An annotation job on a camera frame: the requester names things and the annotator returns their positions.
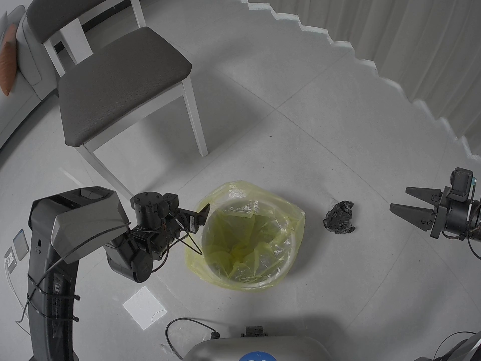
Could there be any white trash bin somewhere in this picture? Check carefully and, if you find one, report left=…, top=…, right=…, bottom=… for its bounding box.
left=201, top=198, right=298, bottom=289

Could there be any beige curtain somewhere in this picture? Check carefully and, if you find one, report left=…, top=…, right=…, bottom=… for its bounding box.
left=186, top=0, right=481, bottom=157

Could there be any black plastic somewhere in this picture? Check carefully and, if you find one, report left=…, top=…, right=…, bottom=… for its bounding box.
left=323, top=200, right=356, bottom=235

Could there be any orange cushion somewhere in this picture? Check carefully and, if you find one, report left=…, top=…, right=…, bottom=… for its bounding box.
left=0, top=24, right=18, bottom=97

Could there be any yellow plastic bag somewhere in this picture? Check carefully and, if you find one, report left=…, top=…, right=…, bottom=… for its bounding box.
left=185, top=179, right=306, bottom=289

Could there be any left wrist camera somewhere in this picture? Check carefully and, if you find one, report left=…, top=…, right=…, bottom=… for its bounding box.
left=162, top=193, right=180, bottom=214

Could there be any black cable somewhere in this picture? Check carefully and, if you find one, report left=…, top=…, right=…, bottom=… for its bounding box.
left=150, top=233, right=203, bottom=274
left=165, top=317, right=221, bottom=358

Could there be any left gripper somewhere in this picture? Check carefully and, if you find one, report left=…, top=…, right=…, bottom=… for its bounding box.
left=171, top=205, right=212, bottom=236

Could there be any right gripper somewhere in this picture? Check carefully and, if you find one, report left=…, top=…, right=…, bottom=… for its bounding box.
left=390, top=187, right=471, bottom=240

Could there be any pale grey sofa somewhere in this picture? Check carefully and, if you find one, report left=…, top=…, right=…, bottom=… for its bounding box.
left=0, top=4, right=61, bottom=146

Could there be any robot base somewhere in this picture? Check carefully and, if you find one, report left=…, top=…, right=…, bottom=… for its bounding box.
left=182, top=326, right=331, bottom=361

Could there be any grey white chair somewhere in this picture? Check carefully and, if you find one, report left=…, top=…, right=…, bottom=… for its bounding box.
left=26, top=0, right=209, bottom=202

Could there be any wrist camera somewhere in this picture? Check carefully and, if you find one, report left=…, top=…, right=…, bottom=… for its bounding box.
left=162, top=193, right=180, bottom=214
left=450, top=168, right=477, bottom=202

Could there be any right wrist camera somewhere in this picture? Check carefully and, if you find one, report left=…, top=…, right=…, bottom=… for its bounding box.
left=450, top=168, right=477, bottom=202

